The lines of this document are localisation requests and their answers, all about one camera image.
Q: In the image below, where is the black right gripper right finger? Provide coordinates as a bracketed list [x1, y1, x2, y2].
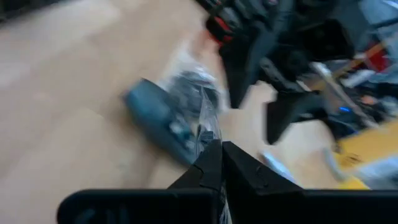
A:
[222, 141, 398, 224]

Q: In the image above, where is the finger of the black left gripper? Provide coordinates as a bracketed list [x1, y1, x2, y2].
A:
[266, 93, 327, 146]
[222, 49, 261, 110]

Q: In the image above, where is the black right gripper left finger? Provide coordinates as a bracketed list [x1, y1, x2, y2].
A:
[57, 139, 223, 224]

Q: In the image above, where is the white toothpaste tube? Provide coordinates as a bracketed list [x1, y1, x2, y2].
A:
[259, 150, 298, 184]

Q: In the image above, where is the black puff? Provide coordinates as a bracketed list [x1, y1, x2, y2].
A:
[157, 40, 233, 156]

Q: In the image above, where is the grey remote device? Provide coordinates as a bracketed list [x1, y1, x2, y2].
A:
[122, 77, 200, 166]

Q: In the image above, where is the yellow plastic basket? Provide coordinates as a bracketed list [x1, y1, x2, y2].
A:
[334, 119, 398, 190]

